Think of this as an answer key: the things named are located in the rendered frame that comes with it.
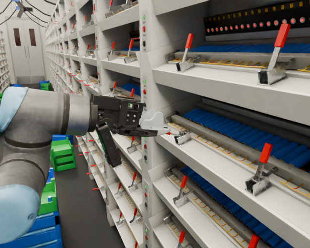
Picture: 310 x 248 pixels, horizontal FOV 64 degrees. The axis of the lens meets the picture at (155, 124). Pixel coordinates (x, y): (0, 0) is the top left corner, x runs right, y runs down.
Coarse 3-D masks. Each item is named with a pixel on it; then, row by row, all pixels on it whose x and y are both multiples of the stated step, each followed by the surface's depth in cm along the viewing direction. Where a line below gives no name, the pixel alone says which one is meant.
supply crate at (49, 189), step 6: (54, 180) 135; (48, 186) 136; (54, 186) 136; (42, 192) 136; (48, 192) 136; (54, 192) 136; (42, 198) 130; (54, 198) 119; (42, 204) 117; (48, 204) 118; (54, 204) 120; (42, 210) 118; (48, 210) 119; (54, 210) 120
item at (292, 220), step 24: (192, 96) 85; (168, 120) 81; (264, 120) 61; (168, 144) 73; (192, 144) 66; (216, 144) 63; (192, 168) 63; (216, 168) 54; (240, 168) 52; (264, 168) 50; (240, 192) 46; (264, 192) 44; (264, 216) 42; (288, 216) 39; (288, 240) 39
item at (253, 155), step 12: (180, 120) 76; (204, 132) 65; (216, 132) 63; (228, 144) 57; (240, 144) 55; (252, 156) 51; (288, 168) 44; (288, 180) 44; (300, 180) 42; (300, 192) 41
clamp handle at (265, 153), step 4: (268, 144) 43; (264, 148) 44; (268, 148) 43; (272, 148) 43; (264, 152) 44; (268, 152) 43; (260, 156) 44; (264, 156) 44; (268, 156) 43; (260, 160) 44; (264, 160) 43; (260, 164) 44; (264, 164) 44; (260, 168) 44; (256, 172) 45; (260, 172) 44; (256, 176) 45; (260, 176) 44; (256, 180) 44; (260, 180) 45
